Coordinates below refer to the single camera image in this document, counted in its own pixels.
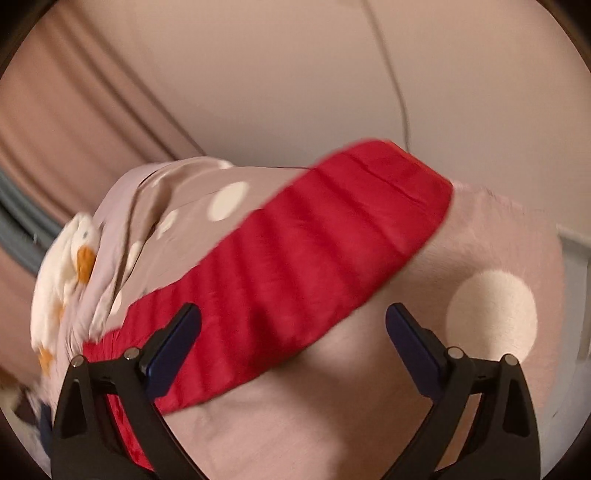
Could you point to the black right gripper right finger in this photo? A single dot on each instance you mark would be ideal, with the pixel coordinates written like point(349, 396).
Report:
point(482, 423)

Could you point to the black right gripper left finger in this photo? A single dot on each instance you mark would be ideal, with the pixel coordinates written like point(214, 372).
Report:
point(85, 441)

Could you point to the red puffer jacket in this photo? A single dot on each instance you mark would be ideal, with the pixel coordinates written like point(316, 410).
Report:
point(293, 271)

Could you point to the pink polka dot blanket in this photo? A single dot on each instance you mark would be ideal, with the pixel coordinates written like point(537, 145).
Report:
point(490, 281)

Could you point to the white goose plush toy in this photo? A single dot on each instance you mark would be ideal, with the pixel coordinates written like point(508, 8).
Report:
point(67, 264)

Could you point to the blue-grey curtain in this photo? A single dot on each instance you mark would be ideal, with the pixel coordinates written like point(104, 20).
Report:
point(27, 231)

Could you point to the pink curtain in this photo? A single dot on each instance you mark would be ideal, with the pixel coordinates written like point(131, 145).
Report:
point(80, 132)

